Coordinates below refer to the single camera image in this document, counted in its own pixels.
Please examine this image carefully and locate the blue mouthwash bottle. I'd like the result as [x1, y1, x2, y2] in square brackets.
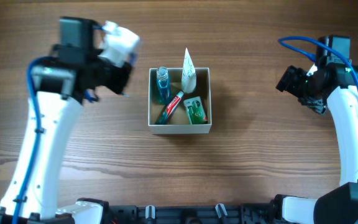
[156, 67, 171, 105]

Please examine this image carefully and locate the teal toothpaste tube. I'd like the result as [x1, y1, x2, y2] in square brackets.
[155, 91, 184, 125]

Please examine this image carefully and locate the white lotion tube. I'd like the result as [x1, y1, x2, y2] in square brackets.
[181, 49, 196, 93]

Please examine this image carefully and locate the green Dettol soap bar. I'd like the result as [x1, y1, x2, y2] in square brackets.
[183, 96, 208, 124]

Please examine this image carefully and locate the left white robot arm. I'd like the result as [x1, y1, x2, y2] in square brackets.
[0, 57, 134, 223]

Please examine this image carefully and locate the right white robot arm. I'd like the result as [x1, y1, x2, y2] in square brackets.
[274, 63, 358, 223]

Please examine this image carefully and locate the white cardboard box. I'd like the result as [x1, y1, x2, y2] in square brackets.
[147, 68, 212, 134]

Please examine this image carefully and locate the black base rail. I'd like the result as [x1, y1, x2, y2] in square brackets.
[109, 203, 287, 224]

